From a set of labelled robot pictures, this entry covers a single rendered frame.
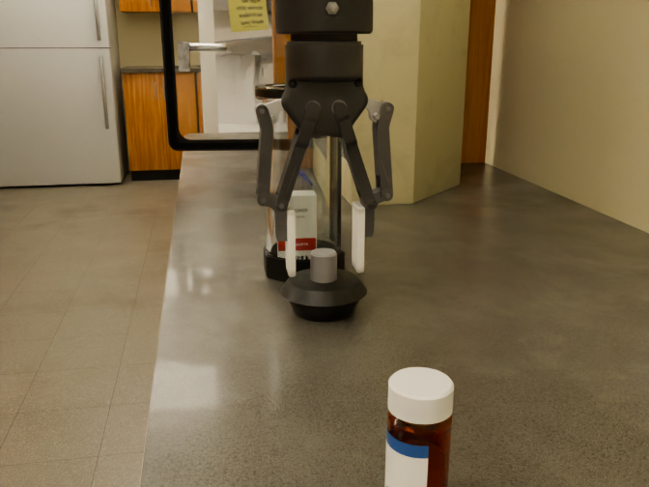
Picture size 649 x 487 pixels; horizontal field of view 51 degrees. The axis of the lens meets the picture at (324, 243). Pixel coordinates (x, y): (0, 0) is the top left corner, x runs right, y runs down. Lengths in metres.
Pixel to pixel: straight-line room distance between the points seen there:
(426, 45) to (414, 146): 0.17
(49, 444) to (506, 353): 1.89
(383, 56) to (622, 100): 0.40
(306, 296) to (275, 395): 0.15
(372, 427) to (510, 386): 0.14
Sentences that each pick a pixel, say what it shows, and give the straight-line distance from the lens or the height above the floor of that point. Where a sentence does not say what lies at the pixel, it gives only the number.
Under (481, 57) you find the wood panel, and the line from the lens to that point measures 1.61.
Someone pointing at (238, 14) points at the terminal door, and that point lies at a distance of 1.45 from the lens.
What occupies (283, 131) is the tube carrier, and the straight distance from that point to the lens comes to 0.77.
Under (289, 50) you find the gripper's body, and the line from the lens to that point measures 0.65.
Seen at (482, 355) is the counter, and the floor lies 0.94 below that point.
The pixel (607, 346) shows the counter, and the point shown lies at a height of 0.94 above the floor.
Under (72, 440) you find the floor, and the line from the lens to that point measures 2.38.
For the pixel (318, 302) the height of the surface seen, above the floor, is 0.97.
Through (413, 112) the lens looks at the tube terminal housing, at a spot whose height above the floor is 1.10.
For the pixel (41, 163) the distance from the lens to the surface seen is 6.23.
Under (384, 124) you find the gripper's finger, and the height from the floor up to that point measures 1.14.
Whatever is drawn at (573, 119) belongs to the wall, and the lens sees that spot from 1.36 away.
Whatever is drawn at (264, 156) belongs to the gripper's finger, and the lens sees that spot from 0.66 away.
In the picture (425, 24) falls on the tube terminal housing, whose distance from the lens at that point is 1.19.
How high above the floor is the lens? 1.22
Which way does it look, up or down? 17 degrees down
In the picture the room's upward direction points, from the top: straight up
